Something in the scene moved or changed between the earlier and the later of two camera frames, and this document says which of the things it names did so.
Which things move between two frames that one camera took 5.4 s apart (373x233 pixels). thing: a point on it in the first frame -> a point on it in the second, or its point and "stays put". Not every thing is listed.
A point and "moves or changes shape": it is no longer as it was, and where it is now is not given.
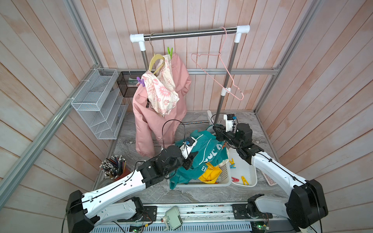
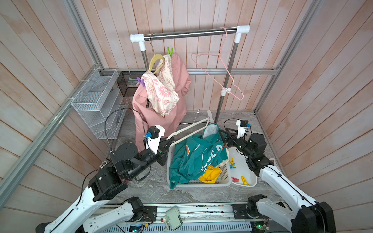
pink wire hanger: x=231 y=76 stays put
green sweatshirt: x=209 y=150 moves or changes shape
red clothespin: x=234 y=179 stays put
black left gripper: x=189 y=160 -> x=162 y=150
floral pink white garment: x=162 y=91 stays put
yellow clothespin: x=244 y=180 stays put
